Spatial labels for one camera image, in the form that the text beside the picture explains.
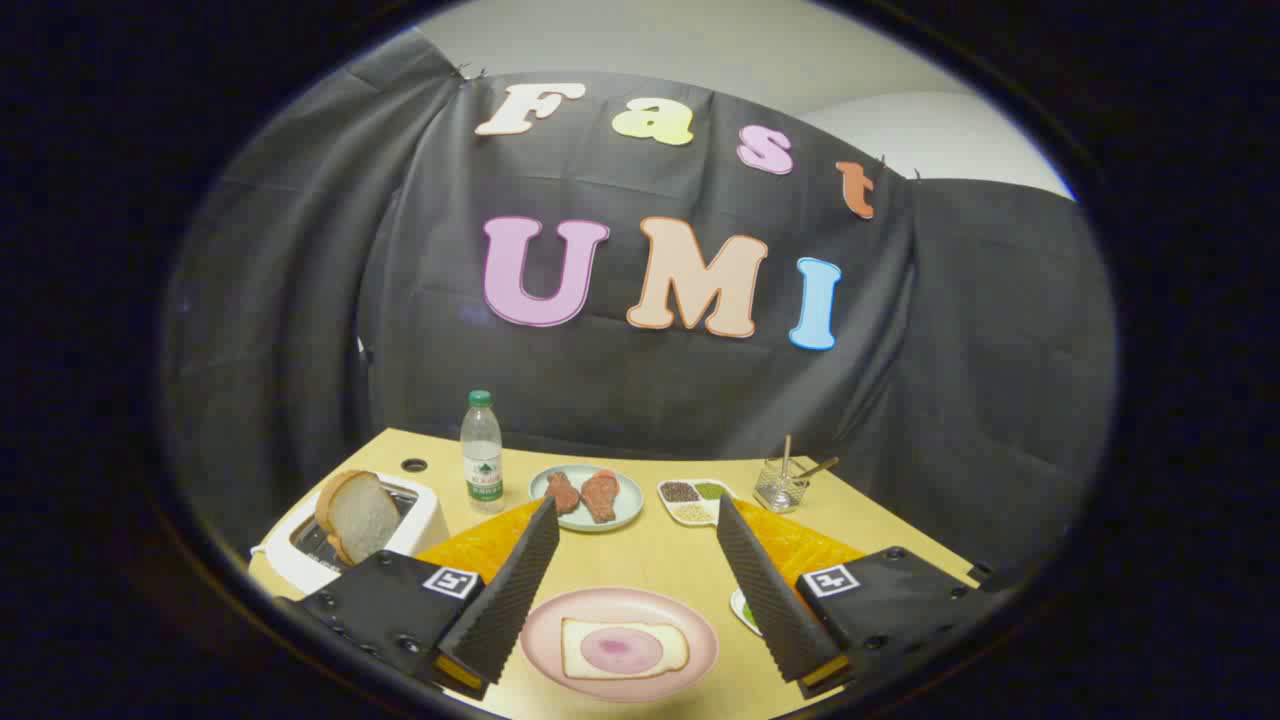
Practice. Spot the wooden spoon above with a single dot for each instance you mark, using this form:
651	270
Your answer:
822	466

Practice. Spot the small white plate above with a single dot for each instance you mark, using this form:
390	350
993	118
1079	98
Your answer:
738	605

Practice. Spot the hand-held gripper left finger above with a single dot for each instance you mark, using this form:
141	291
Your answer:
515	580

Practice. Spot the light blue plate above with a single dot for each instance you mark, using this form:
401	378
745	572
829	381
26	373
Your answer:
630	503

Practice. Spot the white divided seasoning dish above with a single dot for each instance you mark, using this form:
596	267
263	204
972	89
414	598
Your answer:
690	500

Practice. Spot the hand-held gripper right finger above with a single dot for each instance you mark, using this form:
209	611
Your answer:
765	590

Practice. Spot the clear glass cup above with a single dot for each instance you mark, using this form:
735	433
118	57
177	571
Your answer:
778	490

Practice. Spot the white toaster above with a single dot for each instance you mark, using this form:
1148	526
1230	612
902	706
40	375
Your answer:
425	525

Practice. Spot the black backdrop cloth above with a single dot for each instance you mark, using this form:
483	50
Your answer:
400	300

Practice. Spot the wooden stick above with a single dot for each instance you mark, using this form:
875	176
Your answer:
787	450

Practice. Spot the bread slice with ham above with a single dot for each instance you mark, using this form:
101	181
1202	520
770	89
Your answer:
573	652

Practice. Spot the pink plate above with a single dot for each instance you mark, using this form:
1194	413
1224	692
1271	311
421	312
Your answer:
545	640

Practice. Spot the clear plastic water bottle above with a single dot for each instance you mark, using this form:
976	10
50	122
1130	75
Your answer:
482	450

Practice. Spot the plain white bread slice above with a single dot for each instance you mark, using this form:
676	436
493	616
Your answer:
362	515

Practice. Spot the pink ham slice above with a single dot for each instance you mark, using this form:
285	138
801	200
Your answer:
620	650

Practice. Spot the small brown meat piece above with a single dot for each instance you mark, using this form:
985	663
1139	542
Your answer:
562	492

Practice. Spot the large brown meat piece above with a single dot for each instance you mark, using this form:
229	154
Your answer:
600	495

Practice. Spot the green lettuce leaf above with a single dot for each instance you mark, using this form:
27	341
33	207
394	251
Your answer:
750	615

